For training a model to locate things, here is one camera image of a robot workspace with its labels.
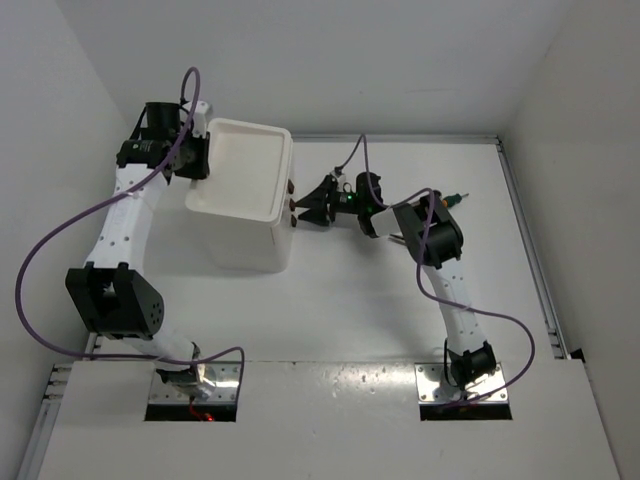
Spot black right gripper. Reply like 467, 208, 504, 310
296, 176, 365, 227

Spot green handle screwdriver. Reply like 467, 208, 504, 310
441, 194, 468, 208

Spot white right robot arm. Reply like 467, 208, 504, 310
292, 170, 497, 399

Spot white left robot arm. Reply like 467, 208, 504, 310
65, 100, 215, 401

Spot white drawer cabinet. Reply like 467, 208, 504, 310
141, 117, 297, 274

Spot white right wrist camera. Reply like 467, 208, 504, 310
329, 170, 347, 191

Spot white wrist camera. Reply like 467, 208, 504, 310
184, 100, 213, 138
329, 170, 347, 191

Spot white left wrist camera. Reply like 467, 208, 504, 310
184, 100, 213, 138

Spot yellow handle pliers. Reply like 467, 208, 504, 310
389, 234, 405, 244

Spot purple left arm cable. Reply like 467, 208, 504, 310
15, 67, 245, 391

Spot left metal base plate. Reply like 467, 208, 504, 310
148, 362, 242, 406

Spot metal base plate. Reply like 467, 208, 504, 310
148, 362, 242, 406
415, 362, 511, 407

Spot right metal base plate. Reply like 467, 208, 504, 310
415, 362, 511, 407

